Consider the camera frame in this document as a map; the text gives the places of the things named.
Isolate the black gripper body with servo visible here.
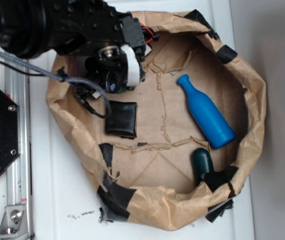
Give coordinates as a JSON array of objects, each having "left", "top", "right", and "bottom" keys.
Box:
[{"left": 74, "top": 16, "right": 160, "bottom": 94}]

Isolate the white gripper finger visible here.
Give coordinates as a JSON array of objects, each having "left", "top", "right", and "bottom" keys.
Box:
[{"left": 120, "top": 44, "right": 140, "bottom": 86}]

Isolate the green rectangular block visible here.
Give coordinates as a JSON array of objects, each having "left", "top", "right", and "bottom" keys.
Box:
[{"left": 117, "top": 87, "right": 125, "bottom": 94}]

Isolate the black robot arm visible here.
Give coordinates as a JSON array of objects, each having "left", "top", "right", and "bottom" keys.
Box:
[{"left": 0, "top": 0, "right": 160, "bottom": 94}]

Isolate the black folded leather wallet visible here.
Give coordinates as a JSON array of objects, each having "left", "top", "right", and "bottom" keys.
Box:
[{"left": 105, "top": 100, "right": 138, "bottom": 139}]

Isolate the brown paper bag bin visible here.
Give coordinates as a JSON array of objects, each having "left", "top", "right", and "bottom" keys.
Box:
[{"left": 46, "top": 11, "right": 267, "bottom": 231}]

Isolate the blue plastic bottle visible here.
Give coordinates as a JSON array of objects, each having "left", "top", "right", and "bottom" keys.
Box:
[{"left": 177, "top": 74, "right": 236, "bottom": 149}]

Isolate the dark teal rounded capsule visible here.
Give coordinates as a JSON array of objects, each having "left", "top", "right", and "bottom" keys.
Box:
[{"left": 191, "top": 148, "right": 214, "bottom": 185}]

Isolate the grey braided cable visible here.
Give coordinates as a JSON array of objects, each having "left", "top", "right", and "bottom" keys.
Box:
[{"left": 0, "top": 43, "right": 113, "bottom": 119}]

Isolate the aluminium extrusion rail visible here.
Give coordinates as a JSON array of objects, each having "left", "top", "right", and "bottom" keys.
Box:
[{"left": 4, "top": 67, "right": 35, "bottom": 240}]

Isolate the metal corner bracket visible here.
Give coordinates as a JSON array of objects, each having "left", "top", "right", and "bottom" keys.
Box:
[{"left": 0, "top": 205, "right": 31, "bottom": 240}]

